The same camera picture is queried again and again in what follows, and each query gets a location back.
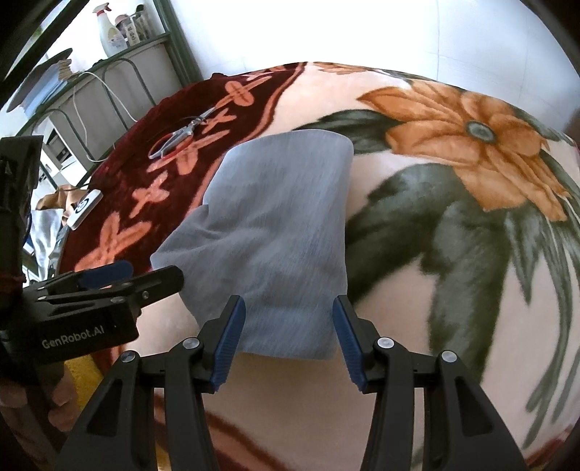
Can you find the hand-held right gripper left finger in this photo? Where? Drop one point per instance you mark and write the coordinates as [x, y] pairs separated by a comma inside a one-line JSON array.
[[229, 344]]

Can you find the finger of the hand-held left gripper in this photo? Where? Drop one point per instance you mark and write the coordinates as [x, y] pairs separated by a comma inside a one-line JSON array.
[[158, 281], [106, 271]]

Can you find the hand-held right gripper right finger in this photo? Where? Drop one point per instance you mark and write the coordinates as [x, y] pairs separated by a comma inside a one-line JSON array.
[[346, 344]]

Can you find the grey pants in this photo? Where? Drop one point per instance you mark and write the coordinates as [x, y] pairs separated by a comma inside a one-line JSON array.
[[272, 235]]

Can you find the person's left hand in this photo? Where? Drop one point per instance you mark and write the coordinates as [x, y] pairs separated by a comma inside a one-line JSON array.
[[65, 398]]

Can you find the yellow fluffy mat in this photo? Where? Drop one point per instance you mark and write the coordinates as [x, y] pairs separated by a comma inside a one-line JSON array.
[[86, 367]]

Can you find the white remote control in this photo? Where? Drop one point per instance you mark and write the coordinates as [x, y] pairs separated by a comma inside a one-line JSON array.
[[86, 207]]

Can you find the light blue cloth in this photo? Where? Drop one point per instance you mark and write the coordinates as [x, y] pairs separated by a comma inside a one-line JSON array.
[[43, 240]]

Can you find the brown object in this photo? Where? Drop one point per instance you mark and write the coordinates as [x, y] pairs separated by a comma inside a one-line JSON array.
[[52, 199]]

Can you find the floral fleece blanket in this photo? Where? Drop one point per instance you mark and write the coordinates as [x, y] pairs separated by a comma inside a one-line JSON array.
[[408, 253]]

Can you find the white cabinet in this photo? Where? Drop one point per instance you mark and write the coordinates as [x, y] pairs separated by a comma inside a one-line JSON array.
[[149, 72]]

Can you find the green metal rack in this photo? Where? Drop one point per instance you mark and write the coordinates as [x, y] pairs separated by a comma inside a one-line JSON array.
[[181, 50]]

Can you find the white spray bottle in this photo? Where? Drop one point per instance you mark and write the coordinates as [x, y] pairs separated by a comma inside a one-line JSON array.
[[111, 38]]

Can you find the pink capped bottle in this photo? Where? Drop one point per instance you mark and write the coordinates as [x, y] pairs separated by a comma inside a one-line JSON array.
[[127, 31]]

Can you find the clear jar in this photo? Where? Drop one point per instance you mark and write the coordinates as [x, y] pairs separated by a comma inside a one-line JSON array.
[[141, 25]]

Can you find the black metal bed frame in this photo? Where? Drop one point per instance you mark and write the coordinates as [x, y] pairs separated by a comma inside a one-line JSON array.
[[27, 31]]

